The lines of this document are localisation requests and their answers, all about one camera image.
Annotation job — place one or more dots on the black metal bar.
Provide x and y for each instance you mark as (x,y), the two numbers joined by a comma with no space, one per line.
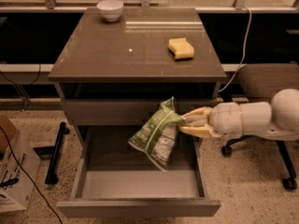
(51,177)

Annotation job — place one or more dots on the yellow sponge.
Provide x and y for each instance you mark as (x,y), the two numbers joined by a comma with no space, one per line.
(181,48)

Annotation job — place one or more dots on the white ceramic bowl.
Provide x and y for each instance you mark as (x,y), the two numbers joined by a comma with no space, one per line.
(110,10)

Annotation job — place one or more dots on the closed grey top drawer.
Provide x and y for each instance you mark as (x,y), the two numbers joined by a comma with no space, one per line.
(109,112)

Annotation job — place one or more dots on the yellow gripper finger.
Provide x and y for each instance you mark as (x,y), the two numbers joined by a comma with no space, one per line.
(205,131)
(198,116)

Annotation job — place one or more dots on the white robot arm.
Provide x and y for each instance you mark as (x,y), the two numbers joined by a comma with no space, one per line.
(277,120)

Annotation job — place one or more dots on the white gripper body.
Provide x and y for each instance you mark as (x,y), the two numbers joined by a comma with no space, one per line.
(224,120)

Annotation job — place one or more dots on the brown office chair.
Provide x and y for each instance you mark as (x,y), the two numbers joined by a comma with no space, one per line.
(260,82)

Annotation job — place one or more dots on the open grey middle drawer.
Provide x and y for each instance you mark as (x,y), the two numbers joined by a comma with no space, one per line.
(115,180)

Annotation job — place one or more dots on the green jalapeno chip bag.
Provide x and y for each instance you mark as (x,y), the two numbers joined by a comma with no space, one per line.
(157,137)

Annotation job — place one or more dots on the white cardboard box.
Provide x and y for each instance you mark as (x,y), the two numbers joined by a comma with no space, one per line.
(19,165)

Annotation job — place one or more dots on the grey drawer cabinet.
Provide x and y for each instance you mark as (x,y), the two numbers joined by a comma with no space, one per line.
(130,59)

